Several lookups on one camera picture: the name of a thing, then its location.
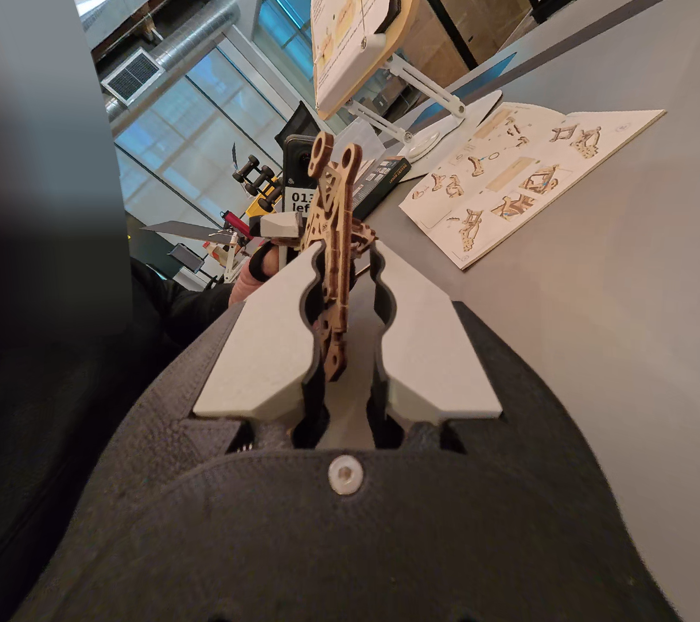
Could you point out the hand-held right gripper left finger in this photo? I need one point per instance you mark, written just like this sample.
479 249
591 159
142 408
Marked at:
257 359

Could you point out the corrugated round air duct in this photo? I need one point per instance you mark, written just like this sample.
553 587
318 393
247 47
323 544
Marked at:
202 25

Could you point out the black dumbbell set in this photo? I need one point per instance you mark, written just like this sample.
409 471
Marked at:
254 176

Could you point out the wooden buggy model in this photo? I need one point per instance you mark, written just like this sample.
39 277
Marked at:
333 304

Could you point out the person's left forearm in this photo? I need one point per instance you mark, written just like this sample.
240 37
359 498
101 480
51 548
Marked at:
186 304

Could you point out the open instruction booklet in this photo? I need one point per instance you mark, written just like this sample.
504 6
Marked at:
547 168

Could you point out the white vent grille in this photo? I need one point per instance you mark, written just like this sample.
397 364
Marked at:
132 76

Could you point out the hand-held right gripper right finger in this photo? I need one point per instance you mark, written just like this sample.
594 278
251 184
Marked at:
437 359

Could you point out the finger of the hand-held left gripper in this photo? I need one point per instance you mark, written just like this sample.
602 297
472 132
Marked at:
279 228

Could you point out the dark printed box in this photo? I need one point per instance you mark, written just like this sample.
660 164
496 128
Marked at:
383 184

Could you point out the person's left hand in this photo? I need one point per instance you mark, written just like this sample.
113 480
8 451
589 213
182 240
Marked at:
243 288

